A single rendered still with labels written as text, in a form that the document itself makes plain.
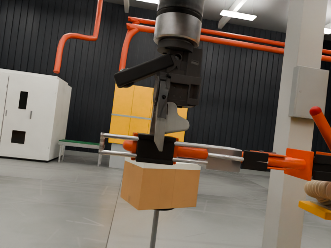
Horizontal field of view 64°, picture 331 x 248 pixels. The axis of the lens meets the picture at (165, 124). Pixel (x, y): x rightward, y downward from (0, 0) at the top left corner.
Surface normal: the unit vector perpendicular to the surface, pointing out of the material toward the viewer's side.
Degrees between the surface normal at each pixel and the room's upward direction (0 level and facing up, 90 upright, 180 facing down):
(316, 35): 90
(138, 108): 90
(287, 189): 90
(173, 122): 62
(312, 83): 90
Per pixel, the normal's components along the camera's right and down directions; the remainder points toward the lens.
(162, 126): 0.15, -0.15
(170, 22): -0.34, -0.05
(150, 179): 0.51, 0.04
